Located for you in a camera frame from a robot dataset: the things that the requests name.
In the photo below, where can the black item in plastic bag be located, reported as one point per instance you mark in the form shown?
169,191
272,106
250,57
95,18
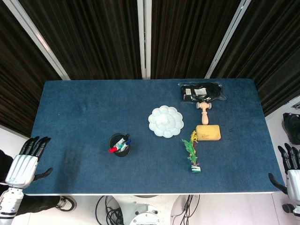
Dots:
211,90

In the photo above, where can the wooden massage hammer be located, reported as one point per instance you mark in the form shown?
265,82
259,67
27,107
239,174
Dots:
204,116

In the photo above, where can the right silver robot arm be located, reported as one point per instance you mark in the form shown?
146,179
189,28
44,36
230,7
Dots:
290,208

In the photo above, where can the black white sneaker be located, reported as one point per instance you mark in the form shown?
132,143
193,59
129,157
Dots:
66,203

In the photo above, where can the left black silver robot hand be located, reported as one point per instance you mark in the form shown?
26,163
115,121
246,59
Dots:
22,167

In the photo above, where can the green yellow feather shuttlecock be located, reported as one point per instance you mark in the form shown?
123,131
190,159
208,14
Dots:
192,152

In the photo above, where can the black trouser leg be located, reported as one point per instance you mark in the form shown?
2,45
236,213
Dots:
39,205

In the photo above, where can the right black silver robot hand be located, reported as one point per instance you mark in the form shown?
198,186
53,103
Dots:
294,182

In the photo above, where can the white frame post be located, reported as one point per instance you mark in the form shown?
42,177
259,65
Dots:
227,37
144,37
37,37

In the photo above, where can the dark pleated curtain panel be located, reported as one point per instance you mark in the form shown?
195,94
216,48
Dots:
274,47
16,82
93,35
187,35

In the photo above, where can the blue capped marker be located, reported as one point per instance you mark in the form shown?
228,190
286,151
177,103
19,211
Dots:
128,141

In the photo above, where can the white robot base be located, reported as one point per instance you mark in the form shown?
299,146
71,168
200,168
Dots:
145,211

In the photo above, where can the red capped marker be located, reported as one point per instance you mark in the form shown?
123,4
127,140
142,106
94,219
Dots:
113,150

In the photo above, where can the yellow sponge block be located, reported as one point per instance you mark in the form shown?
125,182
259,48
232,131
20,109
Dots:
208,133

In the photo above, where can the white marker black cap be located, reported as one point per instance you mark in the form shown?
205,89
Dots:
123,139

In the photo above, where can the white flower-shaped paint palette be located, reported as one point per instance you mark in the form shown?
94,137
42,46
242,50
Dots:
165,122

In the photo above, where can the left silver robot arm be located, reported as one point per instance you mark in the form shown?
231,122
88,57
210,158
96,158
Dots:
9,201

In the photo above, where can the blue table cloth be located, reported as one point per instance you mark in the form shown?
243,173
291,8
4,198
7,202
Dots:
93,110

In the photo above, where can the black pen cup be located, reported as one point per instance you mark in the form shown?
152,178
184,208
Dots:
122,153

